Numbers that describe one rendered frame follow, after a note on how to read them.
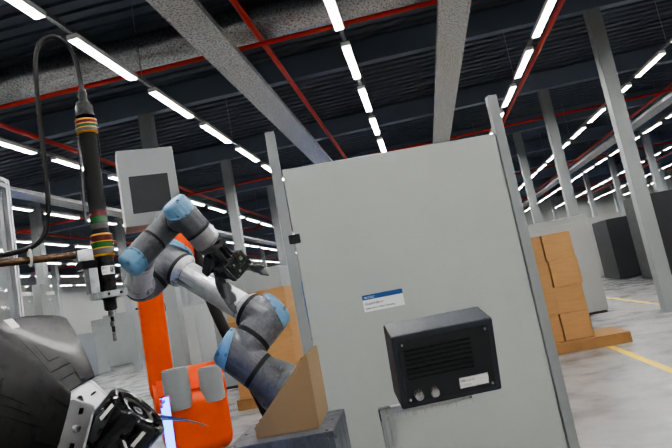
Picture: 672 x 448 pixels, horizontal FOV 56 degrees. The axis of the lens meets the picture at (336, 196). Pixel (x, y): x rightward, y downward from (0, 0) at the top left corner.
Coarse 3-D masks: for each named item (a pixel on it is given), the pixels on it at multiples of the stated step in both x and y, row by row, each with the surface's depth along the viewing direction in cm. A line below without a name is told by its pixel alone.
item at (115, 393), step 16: (112, 400) 108; (128, 400) 112; (96, 416) 107; (112, 416) 106; (128, 416) 106; (144, 416) 113; (96, 432) 106; (112, 432) 105; (128, 432) 106; (160, 432) 110
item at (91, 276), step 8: (80, 256) 121; (88, 256) 122; (80, 264) 121; (88, 264) 121; (96, 264) 122; (88, 272) 121; (96, 272) 122; (88, 280) 121; (96, 280) 122; (88, 288) 122; (96, 288) 121; (96, 296) 121; (104, 296) 120; (112, 296) 121; (120, 296) 126
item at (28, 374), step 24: (0, 336) 96; (0, 360) 94; (24, 360) 98; (0, 384) 92; (24, 384) 96; (48, 384) 100; (0, 408) 91; (24, 408) 94; (48, 408) 99; (0, 432) 90; (24, 432) 94; (48, 432) 98
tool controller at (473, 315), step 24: (456, 312) 165; (480, 312) 161; (408, 336) 155; (432, 336) 155; (456, 336) 156; (480, 336) 156; (408, 360) 155; (432, 360) 155; (456, 360) 156; (480, 360) 157; (408, 384) 155; (432, 384) 156; (456, 384) 157; (480, 384) 157
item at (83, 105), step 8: (80, 96) 129; (80, 104) 128; (88, 104) 129; (80, 112) 128; (88, 112) 128; (104, 256) 123; (112, 256) 125; (104, 264) 123; (112, 264) 124; (104, 272) 123; (112, 272) 124; (104, 280) 123; (112, 280) 123; (104, 288) 123; (112, 288) 123; (104, 304) 123; (112, 304) 123
